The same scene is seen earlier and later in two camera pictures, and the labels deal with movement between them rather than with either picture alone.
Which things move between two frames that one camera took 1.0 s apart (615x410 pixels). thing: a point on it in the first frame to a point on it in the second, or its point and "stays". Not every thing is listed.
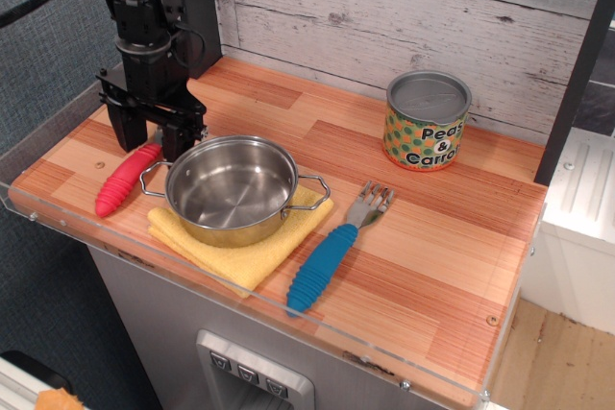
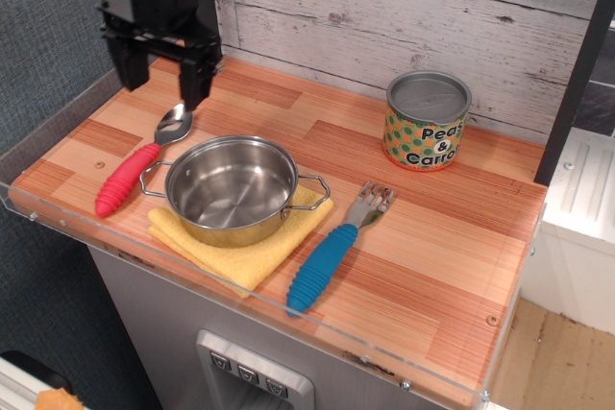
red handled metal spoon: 125,176 stays
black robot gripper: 154,86 to 173,17
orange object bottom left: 58,398 stays
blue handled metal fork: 326,258 stays
